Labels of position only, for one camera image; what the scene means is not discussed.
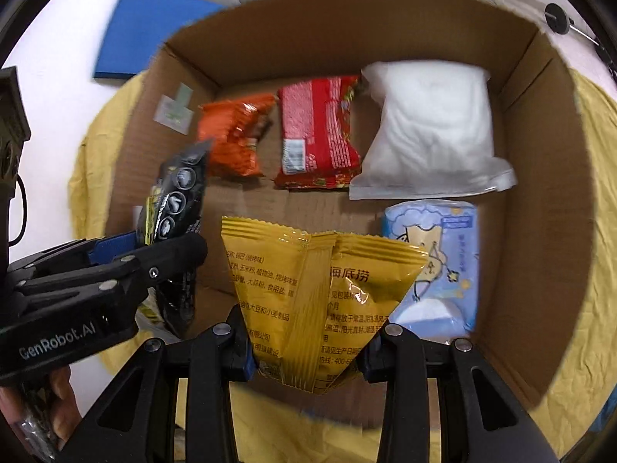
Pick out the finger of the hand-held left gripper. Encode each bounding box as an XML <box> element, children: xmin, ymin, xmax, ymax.
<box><xmin>7</xmin><ymin>231</ymin><xmax>145</xmax><ymax>278</ymax></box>
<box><xmin>14</xmin><ymin>234</ymin><xmax>209</xmax><ymax>331</ymax></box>

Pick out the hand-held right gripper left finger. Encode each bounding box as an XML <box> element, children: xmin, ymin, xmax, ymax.
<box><xmin>58</xmin><ymin>304</ymin><xmax>256</xmax><ymax>463</ymax></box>

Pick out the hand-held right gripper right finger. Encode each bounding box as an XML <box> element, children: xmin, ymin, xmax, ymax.
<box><xmin>357</xmin><ymin>323</ymin><xmax>562</xmax><ymax>463</ymax></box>

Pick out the black snack packet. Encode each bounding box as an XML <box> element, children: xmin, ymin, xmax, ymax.
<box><xmin>135</xmin><ymin>139</ymin><xmax>214</xmax><ymax>341</ymax></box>

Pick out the yellow snack packet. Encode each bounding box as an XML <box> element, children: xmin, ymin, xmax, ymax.
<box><xmin>221</xmin><ymin>215</ymin><xmax>430</xmax><ymax>395</ymax></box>

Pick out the light blue tissue pack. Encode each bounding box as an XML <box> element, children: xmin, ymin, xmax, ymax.
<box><xmin>382</xmin><ymin>200</ymin><xmax>480</xmax><ymax>343</ymax></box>

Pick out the orange snack packet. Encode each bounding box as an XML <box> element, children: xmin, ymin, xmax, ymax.
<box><xmin>197</xmin><ymin>94</ymin><xmax>278</xmax><ymax>179</ymax></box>

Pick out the red snack packet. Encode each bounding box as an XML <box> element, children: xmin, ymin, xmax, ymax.
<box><xmin>273</xmin><ymin>74</ymin><xmax>364</xmax><ymax>191</ymax></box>

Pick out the white plastic bag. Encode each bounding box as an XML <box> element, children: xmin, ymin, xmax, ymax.
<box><xmin>348</xmin><ymin>60</ymin><xmax>518</xmax><ymax>202</ymax></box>

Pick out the cardboard box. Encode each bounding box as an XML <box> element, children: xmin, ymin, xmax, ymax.
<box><xmin>103</xmin><ymin>0</ymin><xmax>596</xmax><ymax>411</ymax></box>

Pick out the person's left hand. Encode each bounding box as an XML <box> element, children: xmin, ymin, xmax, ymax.
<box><xmin>0</xmin><ymin>365</ymin><xmax>84</xmax><ymax>463</ymax></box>

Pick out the blue foam mat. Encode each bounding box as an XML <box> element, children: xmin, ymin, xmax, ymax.
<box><xmin>94</xmin><ymin>0</ymin><xmax>225</xmax><ymax>79</ymax></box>

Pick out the yellow tablecloth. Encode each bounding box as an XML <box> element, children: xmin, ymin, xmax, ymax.
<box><xmin>67</xmin><ymin>70</ymin><xmax>617</xmax><ymax>463</ymax></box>

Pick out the barbell on floor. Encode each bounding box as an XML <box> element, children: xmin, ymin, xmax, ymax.
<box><xmin>544</xmin><ymin>3</ymin><xmax>609</xmax><ymax>56</ymax></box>

